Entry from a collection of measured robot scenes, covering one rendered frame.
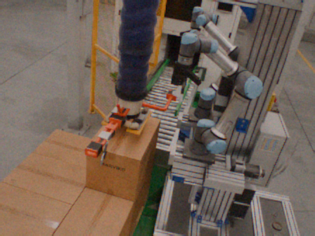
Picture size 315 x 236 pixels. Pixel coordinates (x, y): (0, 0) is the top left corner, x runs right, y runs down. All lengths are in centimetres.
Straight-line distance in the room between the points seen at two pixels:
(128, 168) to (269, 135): 100
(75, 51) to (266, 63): 218
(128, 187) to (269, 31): 142
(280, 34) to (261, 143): 75
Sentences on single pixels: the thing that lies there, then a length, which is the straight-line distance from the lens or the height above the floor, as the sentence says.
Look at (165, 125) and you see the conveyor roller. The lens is 324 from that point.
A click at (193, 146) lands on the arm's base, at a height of 108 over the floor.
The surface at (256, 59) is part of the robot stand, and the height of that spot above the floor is 170.
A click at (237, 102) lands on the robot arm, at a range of 181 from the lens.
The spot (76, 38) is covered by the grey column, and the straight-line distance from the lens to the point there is 346.
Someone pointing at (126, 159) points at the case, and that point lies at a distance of 211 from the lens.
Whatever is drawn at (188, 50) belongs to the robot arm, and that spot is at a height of 180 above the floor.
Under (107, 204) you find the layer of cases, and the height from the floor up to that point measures 54.
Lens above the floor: 225
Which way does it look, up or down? 31 degrees down
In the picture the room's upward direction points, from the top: 9 degrees clockwise
